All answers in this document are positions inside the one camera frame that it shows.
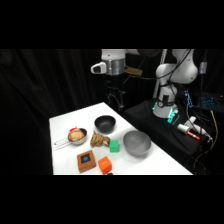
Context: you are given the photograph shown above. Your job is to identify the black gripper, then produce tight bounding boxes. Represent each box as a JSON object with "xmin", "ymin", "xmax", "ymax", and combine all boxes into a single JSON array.
[{"xmin": 105, "ymin": 74, "xmax": 127, "ymax": 110}]

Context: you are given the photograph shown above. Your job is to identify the brown potato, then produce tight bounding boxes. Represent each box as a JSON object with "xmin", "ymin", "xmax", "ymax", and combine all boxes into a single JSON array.
[{"xmin": 68, "ymin": 129, "xmax": 86, "ymax": 142}]

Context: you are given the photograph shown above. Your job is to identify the black bowl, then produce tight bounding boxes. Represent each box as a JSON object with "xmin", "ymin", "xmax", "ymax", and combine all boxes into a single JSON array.
[{"xmin": 94, "ymin": 114, "xmax": 117, "ymax": 134}]

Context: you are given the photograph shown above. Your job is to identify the grey bowl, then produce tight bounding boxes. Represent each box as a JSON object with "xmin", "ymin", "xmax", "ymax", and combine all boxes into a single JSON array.
[{"xmin": 122, "ymin": 130, "xmax": 152, "ymax": 157}]

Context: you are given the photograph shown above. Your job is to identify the black robot stand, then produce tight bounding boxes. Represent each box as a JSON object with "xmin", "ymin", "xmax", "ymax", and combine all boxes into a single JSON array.
[{"xmin": 122, "ymin": 98, "xmax": 202, "ymax": 158}]

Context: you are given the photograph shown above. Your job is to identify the brown woven block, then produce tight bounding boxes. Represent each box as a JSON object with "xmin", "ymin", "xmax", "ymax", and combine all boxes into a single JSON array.
[{"xmin": 89, "ymin": 130, "xmax": 111, "ymax": 149}]

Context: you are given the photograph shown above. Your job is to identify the green cube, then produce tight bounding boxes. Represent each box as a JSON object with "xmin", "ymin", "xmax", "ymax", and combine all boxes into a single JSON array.
[{"xmin": 109, "ymin": 139, "xmax": 120, "ymax": 154}]

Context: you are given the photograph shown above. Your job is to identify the white pole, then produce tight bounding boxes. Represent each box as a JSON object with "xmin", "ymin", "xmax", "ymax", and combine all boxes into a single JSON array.
[{"xmin": 154, "ymin": 49, "xmax": 168, "ymax": 101}]

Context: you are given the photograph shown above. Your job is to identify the teal lit control box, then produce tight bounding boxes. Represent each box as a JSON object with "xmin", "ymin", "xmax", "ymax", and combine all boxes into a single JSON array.
[{"xmin": 166, "ymin": 107, "xmax": 181, "ymax": 125}]

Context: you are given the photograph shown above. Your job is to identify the orange block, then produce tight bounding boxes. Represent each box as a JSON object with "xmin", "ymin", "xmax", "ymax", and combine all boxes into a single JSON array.
[{"xmin": 97, "ymin": 155, "xmax": 114, "ymax": 175}]

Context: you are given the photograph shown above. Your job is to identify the brown box with blue square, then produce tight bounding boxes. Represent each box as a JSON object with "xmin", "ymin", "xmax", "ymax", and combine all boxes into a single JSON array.
[{"xmin": 76, "ymin": 149, "xmax": 97, "ymax": 174}]

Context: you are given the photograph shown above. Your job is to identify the white cylinder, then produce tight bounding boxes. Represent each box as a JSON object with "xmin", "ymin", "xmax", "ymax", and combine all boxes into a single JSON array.
[{"xmin": 176, "ymin": 123, "xmax": 190, "ymax": 134}]

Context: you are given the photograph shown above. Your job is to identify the blue lit device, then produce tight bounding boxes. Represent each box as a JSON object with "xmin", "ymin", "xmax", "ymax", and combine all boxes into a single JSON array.
[{"xmin": 182, "ymin": 89, "xmax": 195, "ymax": 109}]

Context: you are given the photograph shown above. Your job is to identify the red marker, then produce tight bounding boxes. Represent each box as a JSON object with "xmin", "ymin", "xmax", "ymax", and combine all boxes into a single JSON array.
[{"xmin": 186, "ymin": 130, "xmax": 202, "ymax": 141}]

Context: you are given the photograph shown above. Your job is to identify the backlit keyboard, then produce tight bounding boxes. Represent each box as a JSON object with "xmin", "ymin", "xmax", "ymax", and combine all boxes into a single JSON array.
[{"xmin": 199, "ymin": 94, "xmax": 223, "ymax": 111}]

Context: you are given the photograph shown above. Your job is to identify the brass camera mount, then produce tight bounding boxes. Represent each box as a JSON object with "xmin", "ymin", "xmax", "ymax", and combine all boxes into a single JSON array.
[{"xmin": 124, "ymin": 66, "xmax": 144, "ymax": 77}]

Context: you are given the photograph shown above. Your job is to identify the silver pot with wire handle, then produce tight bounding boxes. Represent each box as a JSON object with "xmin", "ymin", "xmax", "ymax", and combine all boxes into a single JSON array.
[{"xmin": 53, "ymin": 127, "xmax": 89, "ymax": 150}]

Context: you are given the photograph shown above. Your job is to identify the yellow cable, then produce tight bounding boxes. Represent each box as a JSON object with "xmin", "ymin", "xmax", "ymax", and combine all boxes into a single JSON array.
[{"xmin": 210, "ymin": 109, "xmax": 220, "ymax": 142}]

